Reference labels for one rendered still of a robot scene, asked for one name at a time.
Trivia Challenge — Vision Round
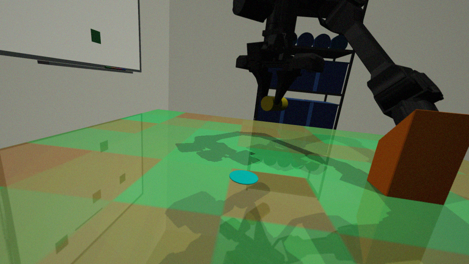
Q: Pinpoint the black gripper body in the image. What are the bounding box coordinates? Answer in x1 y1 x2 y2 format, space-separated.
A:
236 23 325 73

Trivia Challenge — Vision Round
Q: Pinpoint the yellow tall cylinder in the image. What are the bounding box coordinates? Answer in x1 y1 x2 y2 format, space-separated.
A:
261 96 288 111

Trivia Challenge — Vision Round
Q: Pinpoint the cyan circle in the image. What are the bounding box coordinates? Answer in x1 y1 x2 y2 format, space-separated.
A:
229 170 258 184

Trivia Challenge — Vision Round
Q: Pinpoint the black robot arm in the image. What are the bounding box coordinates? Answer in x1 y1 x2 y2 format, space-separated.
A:
232 0 444 126

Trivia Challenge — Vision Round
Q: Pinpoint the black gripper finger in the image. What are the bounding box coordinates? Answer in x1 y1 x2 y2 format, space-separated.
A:
274 70 302 105
249 70 273 100

